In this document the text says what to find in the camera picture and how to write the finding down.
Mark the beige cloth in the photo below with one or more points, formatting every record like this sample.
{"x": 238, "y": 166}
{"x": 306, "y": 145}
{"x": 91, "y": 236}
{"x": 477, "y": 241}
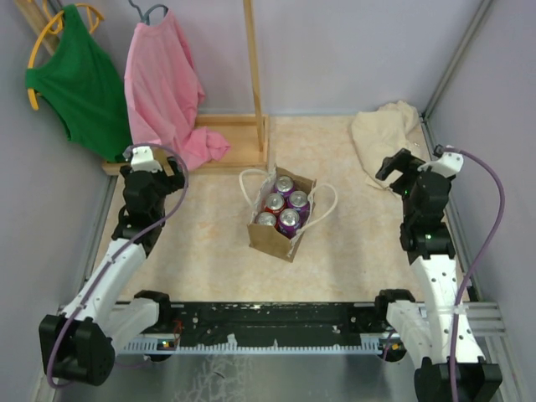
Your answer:
{"x": 381, "y": 133}

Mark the wooden clothes rack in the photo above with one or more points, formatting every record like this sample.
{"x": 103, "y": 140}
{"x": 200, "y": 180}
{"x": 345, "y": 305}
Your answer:
{"x": 248, "y": 134}

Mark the red can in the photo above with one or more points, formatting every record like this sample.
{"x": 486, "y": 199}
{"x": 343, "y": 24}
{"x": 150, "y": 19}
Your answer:
{"x": 266, "y": 218}
{"x": 275, "y": 204}

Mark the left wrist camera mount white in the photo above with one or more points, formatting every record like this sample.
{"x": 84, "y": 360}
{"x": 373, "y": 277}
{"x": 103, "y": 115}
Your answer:
{"x": 141, "y": 158}

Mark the purple can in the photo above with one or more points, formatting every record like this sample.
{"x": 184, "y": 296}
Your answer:
{"x": 288, "y": 223}
{"x": 285, "y": 186}
{"x": 299, "y": 202}

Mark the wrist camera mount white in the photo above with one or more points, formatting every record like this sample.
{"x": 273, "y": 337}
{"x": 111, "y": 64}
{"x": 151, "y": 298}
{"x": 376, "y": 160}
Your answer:
{"x": 141, "y": 158}
{"x": 448, "y": 163}

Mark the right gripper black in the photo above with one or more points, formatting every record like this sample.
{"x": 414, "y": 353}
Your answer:
{"x": 403, "y": 162}

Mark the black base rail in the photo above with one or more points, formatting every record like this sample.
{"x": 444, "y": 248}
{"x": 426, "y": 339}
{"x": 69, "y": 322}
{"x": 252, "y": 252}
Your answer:
{"x": 263, "y": 324}

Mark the pink shirt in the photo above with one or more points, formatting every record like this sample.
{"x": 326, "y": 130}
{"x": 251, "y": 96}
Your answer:
{"x": 163, "y": 93}

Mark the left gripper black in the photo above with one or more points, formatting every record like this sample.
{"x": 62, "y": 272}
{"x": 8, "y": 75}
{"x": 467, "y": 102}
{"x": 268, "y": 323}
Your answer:
{"x": 173, "y": 182}

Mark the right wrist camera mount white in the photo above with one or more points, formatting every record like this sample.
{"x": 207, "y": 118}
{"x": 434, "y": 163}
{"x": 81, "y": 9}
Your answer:
{"x": 448, "y": 163}

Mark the aluminium frame rail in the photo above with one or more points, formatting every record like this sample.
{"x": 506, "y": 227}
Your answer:
{"x": 472, "y": 30}

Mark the brown canvas tote bag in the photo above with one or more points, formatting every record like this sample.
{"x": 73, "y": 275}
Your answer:
{"x": 268, "y": 239}

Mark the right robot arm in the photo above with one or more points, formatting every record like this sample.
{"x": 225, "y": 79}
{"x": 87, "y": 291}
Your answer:
{"x": 449, "y": 363}

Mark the grey hanger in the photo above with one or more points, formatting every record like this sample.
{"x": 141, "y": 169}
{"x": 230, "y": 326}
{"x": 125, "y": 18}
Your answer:
{"x": 145, "y": 15}

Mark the yellow hanger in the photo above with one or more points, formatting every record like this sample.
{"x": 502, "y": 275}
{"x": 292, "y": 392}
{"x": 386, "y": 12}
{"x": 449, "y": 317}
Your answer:
{"x": 54, "y": 26}

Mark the green tank top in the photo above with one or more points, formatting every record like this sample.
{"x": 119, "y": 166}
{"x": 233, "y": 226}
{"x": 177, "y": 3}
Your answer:
{"x": 83, "y": 87}

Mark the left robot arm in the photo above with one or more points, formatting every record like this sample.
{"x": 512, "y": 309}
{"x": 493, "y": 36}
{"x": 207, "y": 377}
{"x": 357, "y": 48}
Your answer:
{"x": 81, "y": 343}

